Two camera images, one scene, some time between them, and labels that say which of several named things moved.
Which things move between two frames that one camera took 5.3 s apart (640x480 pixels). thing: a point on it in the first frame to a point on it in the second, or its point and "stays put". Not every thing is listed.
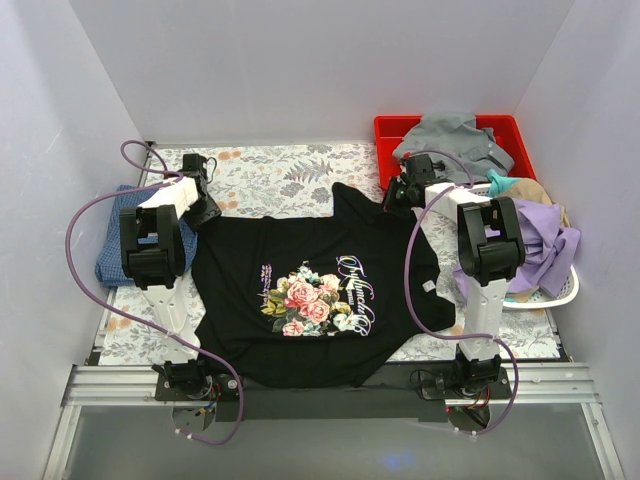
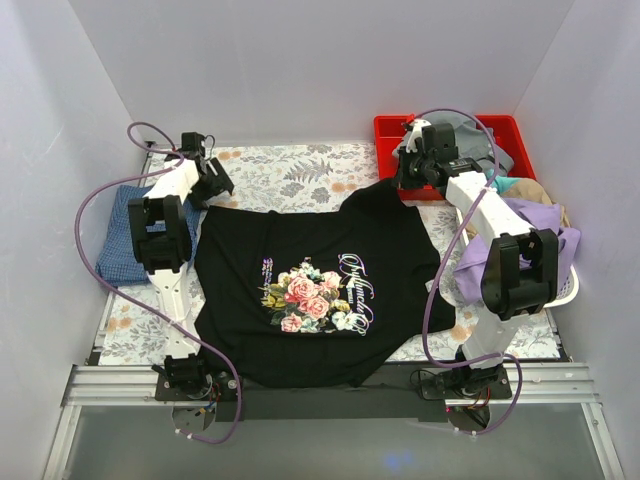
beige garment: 531,190 stays put
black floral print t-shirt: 332,298 stays put
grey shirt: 456,140 stays put
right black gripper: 396,197 to 407,170
